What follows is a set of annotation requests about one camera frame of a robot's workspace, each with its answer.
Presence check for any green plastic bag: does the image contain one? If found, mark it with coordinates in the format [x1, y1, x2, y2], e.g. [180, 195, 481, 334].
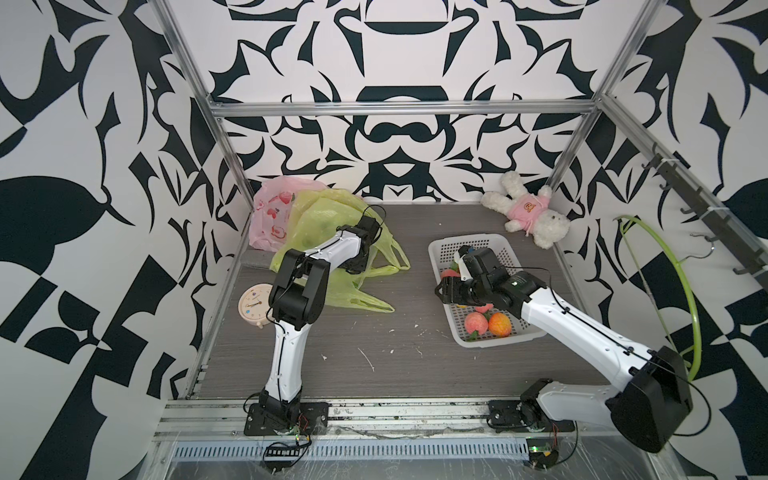
[285, 189, 365, 251]
[269, 194, 411, 323]

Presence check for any white plastic basket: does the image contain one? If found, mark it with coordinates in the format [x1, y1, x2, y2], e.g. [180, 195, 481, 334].
[428, 234, 545, 348]

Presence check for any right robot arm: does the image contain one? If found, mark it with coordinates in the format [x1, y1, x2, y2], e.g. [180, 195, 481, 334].
[435, 245, 693, 453]

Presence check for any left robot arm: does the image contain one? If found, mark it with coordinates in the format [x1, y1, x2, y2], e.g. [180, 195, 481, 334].
[259, 215, 383, 429]

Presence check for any pink peach middle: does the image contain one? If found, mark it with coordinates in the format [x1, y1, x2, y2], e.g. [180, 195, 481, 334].
[475, 303, 494, 314]

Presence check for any peach pink front left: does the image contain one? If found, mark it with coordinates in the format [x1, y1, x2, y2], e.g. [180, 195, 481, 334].
[464, 312, 488, 336]

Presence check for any orange peach front right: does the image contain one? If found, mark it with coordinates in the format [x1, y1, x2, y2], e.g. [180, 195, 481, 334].
[488, 312, 513, 338]

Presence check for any pink plastic bag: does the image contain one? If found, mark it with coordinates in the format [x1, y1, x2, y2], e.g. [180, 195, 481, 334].
[248, 176, 327, 252]

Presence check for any white plush bunny pink shirt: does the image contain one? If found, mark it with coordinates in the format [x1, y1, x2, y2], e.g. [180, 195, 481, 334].
[480, 171, 570, 249]

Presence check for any small round clock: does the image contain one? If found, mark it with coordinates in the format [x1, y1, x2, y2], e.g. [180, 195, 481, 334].
[237, 283, 272, 329]

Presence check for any green hoop hanger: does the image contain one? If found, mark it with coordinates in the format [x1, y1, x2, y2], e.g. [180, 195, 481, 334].
[616, 215, 703, 381]

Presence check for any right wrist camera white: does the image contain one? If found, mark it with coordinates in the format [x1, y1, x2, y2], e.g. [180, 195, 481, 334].
[453, 245, 475, 281]

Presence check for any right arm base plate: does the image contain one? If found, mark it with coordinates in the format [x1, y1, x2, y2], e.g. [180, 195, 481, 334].
[486, 399, 576, 433]

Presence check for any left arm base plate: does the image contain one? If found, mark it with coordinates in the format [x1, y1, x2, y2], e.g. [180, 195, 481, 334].
[243, 399, 330, 436]

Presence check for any black wall hook rack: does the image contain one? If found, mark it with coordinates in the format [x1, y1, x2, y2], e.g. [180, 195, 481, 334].
[643, 142, 767, 290]

